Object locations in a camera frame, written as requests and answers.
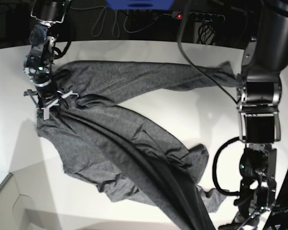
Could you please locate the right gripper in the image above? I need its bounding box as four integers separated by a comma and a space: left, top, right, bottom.
23, 89, 79, 111

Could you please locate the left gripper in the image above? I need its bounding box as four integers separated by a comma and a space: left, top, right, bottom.
218, 191, 276, 230

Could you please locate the grey long-sleeve t-shirt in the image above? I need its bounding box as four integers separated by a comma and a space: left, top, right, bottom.
36, 61, 235, 230

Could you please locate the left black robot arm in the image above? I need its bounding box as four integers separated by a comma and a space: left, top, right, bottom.
212, 0, 288, 230

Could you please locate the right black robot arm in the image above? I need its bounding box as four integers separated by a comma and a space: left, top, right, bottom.
24, 0, 72, 118

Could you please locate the blue plastic panel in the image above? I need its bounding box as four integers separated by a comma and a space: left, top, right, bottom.
107, 0, 174, 10

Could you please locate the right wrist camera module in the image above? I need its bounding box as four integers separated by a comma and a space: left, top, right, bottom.
36, 108, 50, 120

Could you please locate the white looped cable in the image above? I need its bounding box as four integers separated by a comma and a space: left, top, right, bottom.
90, 5, 159, 38

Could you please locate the black power strip red switch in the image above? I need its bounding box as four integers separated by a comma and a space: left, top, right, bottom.
171, 11, 226, 23

